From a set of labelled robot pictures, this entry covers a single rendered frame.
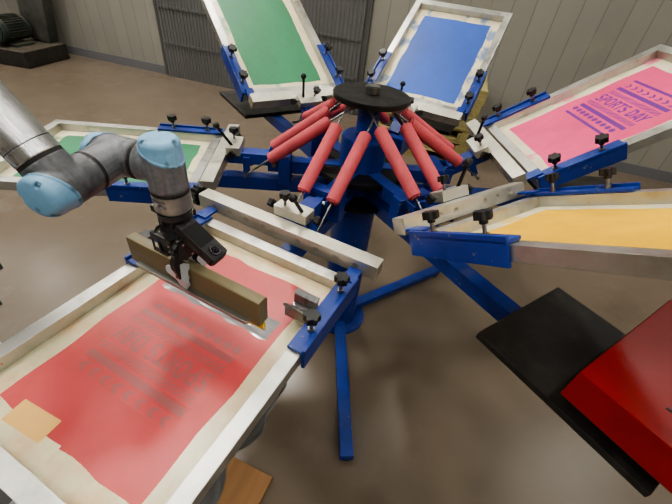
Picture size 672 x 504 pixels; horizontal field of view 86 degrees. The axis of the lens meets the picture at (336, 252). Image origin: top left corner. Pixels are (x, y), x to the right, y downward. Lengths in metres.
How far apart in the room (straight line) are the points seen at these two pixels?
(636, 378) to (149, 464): 1.00
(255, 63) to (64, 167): 1.61
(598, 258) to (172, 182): 0.77
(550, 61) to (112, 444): 5.04
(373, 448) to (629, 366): 1.19
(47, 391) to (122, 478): 0.27
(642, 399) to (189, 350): 0.99
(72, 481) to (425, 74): 2.26
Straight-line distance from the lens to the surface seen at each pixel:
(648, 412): 0.98
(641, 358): 1.08
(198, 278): 0.89
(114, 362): 1.02
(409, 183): 1.32
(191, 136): 1.98
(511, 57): 5.10
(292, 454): 1.86
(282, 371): 0.88
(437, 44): 2.56
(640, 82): 2.15
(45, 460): 0.95
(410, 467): 1.91
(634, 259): 0.74
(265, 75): 2.18
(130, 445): 0.90
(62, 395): 1.01
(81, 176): 0.74
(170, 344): 1.00
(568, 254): 0.78
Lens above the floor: 1.73
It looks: 39 degrees down
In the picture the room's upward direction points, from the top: 7 degrees clockwise
